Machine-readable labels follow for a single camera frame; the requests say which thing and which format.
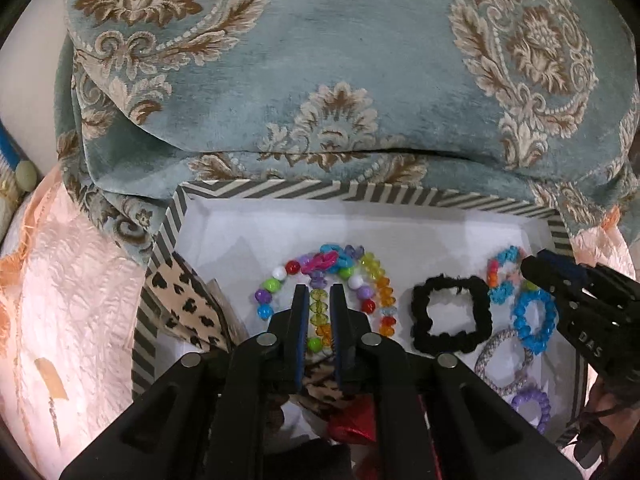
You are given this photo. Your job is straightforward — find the red fluffy scrunchie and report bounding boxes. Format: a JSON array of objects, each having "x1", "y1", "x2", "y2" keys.
[{"x1": 324, "y1": 393, "x2": 444, "y2": 480}]

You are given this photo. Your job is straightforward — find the black fuzzy scrunchie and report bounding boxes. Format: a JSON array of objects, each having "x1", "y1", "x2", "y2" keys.
[{"x1": 410, "y1": 274, "x2": 494, "y2": 356}]

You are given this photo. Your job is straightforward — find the leopard print bow scrunchie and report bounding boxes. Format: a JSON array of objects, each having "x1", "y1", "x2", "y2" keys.
[{"x1": 145, "y1": 254, "x2": 352, "y2": 418}]

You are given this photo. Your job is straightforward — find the striped rim white tray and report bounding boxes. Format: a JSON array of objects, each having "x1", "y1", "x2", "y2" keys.
[{"x1": 134, "y1": 181, "x2": 588, "y2": 442}]

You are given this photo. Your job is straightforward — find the pink blue plastic clips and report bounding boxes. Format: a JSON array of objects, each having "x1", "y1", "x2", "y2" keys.
[{"x1": 296, "y1": 244, "x2": 364, "y2": 274}]

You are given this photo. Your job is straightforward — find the pink quilted bedspread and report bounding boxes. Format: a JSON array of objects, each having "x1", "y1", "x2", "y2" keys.
[{"x1": 1, "y1": 168, "x2": 144, "y2": 479}]

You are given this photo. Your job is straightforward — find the teal damask patterned pillow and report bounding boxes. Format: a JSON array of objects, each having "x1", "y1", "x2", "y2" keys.
[{"x1": 55, "y1": 0, "x2": 639, "y2": 262}]

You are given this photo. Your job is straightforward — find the green and blue plush toy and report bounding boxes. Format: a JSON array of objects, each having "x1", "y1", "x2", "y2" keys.
[{"x1": 1, "y1": 126, "x2": 38, "y2": 193}]

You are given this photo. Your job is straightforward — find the blue pink crochet hair tie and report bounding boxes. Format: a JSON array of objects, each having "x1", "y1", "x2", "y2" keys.
[{"x1": 486, "y1": 244, "x2": 540, "y2": 306}]

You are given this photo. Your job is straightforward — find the blue beaded bracelet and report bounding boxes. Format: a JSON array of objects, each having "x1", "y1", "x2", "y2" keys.
[{"x1": 510, "y1": 286, "x2": 560, "y2": 357}]

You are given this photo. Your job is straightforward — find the grey spiral hair tie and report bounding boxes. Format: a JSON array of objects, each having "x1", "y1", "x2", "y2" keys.
[{"x1": 473, "y1": 327, "x2": 535, "y2": 396}]

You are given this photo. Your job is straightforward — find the purple beaded bracelet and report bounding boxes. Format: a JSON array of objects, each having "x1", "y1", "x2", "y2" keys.
[{"x1": 508, "y1": 382, "x2": 554, "y2": 436}]

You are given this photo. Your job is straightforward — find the multicolour round bead bracelet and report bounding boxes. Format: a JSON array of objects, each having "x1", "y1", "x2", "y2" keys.
[{"x1": 252, "y1": 253, "x2": 378, "y2": 354}]

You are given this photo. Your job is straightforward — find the rainbow crystal bead bracelet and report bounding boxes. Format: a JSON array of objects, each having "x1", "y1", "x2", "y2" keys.
[{"x1": 308, "y1": 251, "x2": 398, "y2": 351}]

